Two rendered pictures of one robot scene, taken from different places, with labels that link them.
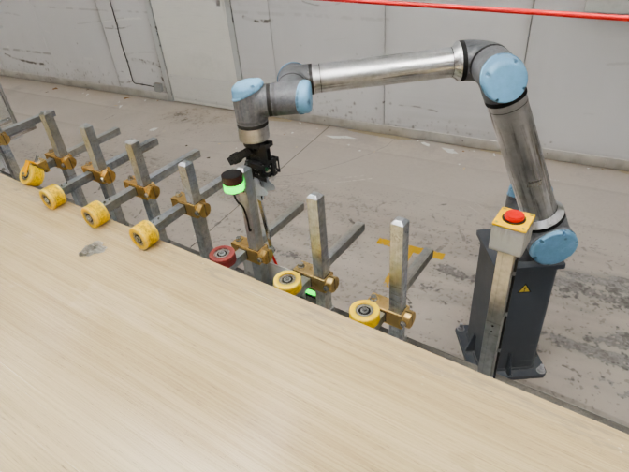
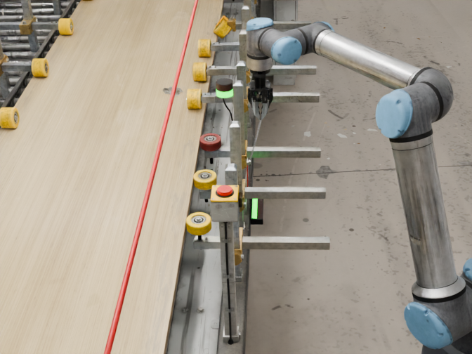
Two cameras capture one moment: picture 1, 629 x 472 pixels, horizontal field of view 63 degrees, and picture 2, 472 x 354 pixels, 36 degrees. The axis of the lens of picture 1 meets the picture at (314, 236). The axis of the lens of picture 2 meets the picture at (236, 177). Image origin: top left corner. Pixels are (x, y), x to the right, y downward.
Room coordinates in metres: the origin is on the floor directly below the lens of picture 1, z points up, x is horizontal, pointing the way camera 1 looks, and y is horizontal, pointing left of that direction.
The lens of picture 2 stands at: (0.06, -1.70, 2.28)
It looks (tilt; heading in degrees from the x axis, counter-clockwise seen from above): 34 degrees down; 57
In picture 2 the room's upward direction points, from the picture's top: 2 degrees counter-clockwise
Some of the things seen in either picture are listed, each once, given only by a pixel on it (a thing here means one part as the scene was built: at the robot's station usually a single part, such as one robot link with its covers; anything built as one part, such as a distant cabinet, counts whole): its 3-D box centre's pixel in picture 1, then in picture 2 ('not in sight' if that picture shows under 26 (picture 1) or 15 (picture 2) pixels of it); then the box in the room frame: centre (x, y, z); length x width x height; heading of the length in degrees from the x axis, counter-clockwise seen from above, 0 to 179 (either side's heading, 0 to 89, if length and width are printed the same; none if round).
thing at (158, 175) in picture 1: (150, 180); (257, 69); (1.70, 0.59, 0.95); 0.50 x 0.04 x 0.04; 143
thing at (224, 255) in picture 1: (225, 266); (211, 150); (1.27, 0.29, 0.85); 0.08 x 0.08 x 0.11
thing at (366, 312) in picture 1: (364, 324); (199, 232); (0.96, -0.11, 0.85); 0.08 x 0.08 x 0.11
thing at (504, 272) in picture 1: (496, 319); (228, 279); (0.87, -0.42, 0.93); 0.05 x 0.04 x 0.45; 53
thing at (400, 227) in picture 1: (398, 292); (233, 230); (1.03, -0.21, 0.90); 0.03 x 0.03 x 0.48; 53
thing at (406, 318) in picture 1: (389, 311); (234, 246); (1.04, -0.19, 0.81); 0.13 x 0.06 x 0.05; 53
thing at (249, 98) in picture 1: (250, 103); (260, 37); (1.40, 0.14, 1.32); 0.10 x 0.09 x 0.12; 88
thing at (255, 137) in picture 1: (254, 131); (260, 61); (1.40, 0.15, 1.23); 0.10 x 0.09 x 0.05; 143
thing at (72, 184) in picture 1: (107, 165); (258, 46); (1.85, 0.79, 0.95); 0.50 x 0.04 x 0.04; 143
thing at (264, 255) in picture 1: (251, 251); (239, 154); (1.34, 0.21, 0.85); 0.13 x 0.06 x 0.05; 53
